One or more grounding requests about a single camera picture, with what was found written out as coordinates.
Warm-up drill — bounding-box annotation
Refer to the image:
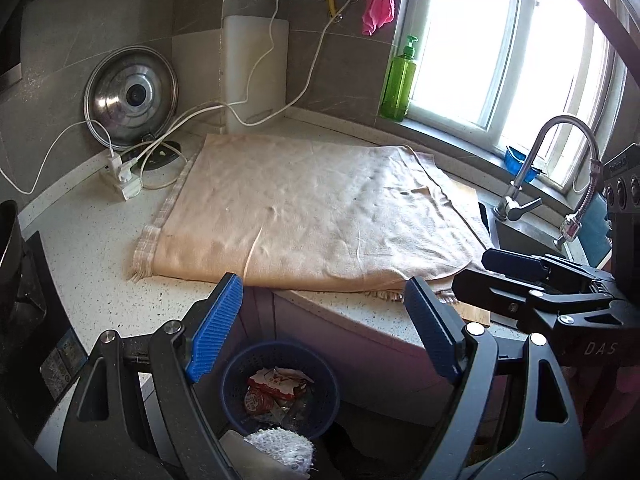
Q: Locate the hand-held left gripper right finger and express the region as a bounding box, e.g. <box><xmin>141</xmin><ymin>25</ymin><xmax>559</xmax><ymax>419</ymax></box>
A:
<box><xmin>403</xmin><ymin>276</ymin><xmax>587</xmax><ymax>480</ymax></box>

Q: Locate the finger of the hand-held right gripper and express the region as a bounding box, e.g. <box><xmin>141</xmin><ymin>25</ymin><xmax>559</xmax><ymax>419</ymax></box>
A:
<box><xmin>481</xmin><ymin>248</ymin><xmax>617</xmax><ymax>292</ymax></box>
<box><xmin>451</xmin><ymin>269</ymin><xmax>627</xmax><ymax>332</ymax></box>

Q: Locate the blue plastic basket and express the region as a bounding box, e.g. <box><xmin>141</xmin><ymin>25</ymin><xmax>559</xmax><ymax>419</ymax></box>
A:
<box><xmin>221</xmin><ymin>340</ymin><xmax>341</xmax><ymax>438</ymax></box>

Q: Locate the green pump bottle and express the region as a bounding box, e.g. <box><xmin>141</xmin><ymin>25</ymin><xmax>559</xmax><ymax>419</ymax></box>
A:
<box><xmin>378</xmin><ymin>35</ymin><xmax>420</xmax><ymax>122</ymax></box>

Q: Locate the dark blue cloth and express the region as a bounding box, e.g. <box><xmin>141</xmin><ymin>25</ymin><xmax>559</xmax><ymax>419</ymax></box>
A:
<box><xmin>580</xmin><ymin>192</ymin><xmax>612</xmax><ymax>267</ymax></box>

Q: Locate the white looped cable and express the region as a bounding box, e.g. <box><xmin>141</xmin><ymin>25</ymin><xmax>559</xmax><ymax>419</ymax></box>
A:
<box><xmin>140</xmin><ymin>0</ymin><xmax>306</xmax><ymax>161</ymax></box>

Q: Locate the black dish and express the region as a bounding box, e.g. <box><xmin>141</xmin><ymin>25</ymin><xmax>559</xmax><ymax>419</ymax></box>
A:
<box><xmin>127</xmin><ymin>139</ymin><xmax>183</xmax><ymax>171</ymax></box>

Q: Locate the white power strip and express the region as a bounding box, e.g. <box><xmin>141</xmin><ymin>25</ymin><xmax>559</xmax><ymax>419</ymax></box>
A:
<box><xmin>102</xmin><ymin>149</ymin><xmax>143</xmax><ymax>202</ymax></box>

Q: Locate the black gas stove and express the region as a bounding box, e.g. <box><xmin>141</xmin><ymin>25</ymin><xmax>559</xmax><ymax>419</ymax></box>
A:
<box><xmin>15</xmin><ymin>232</ymin><xmax>88</xmax><ymax>401</ymax></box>

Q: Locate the steel kitchen faucet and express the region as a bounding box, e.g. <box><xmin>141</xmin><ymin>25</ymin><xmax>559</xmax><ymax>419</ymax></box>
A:
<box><xmin>494</xmin><ymin>115</ymin><xmax>602</xmax><ymax>251</ymax></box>

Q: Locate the steel sink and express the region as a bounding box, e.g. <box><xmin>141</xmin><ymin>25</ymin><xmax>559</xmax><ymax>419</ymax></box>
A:
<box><xmin>477</xmin><ymin>200</ymin><xmax>613</xmax><ymax>266</ymax></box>

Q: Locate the white window frame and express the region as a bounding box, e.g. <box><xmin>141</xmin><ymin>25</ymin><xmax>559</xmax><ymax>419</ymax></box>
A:
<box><xmin>400</xmin><ymin>0</ymin><xmax>631</xmax><ymax>201</ymax></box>

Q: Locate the pink cloth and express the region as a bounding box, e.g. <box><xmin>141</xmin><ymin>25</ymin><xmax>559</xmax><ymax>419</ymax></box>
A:
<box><xmin>361</xmin><ymin>0</ymin><xmax>396</xmax><ymax>37</ymax></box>

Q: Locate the beige towel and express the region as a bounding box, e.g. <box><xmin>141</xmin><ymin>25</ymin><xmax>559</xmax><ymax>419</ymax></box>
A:
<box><xmin>131</xmin><ymin>132</ymin><xmax>493</xmax><ymax>303</ymax></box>

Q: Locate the thick white power cable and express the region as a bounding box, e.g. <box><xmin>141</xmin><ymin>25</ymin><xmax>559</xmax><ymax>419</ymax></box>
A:
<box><xmin>135</xmin><ymin>0</ymin><xmax>363</xmax><ymax>191</ymax></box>

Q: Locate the white plastic cutting board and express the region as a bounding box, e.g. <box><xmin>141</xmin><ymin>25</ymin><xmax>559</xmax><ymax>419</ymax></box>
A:
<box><xmin>222</xmin><ymin>15</ymin><xmax>290</xmax><ymax>133</ymax></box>

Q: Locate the steel pot lid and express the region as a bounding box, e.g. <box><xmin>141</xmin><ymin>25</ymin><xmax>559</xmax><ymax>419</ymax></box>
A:
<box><xmin>83</xmin><ymin>45</ymin><xmax>179</xmax><ymax>148</ymax></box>

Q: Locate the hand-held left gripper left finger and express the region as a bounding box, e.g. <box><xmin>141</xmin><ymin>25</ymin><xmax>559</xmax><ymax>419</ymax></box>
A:
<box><xmin>59</xmin><ymin>272</ymin><xmax>245</xmax><ymax>480</ymax></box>

